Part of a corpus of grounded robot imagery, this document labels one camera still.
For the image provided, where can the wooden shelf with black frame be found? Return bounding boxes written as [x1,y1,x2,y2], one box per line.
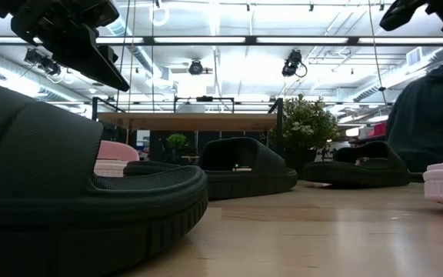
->
[91,95,285,162]

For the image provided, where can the black overhead frame bar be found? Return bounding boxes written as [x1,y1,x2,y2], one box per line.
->
[0,35,443,48]

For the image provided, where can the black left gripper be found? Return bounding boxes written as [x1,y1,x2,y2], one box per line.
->
[10,0,131,93]

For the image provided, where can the black hanging camera with cable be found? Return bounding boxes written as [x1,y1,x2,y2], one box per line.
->
[281,48,308,78]

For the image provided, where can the black ceiling-hung device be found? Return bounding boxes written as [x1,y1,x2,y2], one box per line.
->
[23,48,63,78]

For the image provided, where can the person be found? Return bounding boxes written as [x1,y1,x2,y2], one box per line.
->
[385,48,443,174]

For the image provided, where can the large potted green plant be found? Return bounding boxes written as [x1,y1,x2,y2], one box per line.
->
[267,94,340,180]

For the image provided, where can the thin yellow cable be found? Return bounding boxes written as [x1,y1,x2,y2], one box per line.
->
[367,0,394,107]

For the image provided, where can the white hanging ring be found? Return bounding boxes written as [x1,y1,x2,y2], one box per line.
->
[148,2,171,28]

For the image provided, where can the red storage box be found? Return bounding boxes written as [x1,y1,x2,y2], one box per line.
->
[359,122,388,140]

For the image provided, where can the thin black hanging cable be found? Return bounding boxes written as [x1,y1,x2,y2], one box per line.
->
[150,0,155,113]
[115,0,132,113]
[127,0,137,113]

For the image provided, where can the small potted green plant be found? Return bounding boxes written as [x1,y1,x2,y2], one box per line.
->
[165,133,188,162]

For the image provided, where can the round black hanging camera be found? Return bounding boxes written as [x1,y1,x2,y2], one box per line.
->
[188,58,214,77]

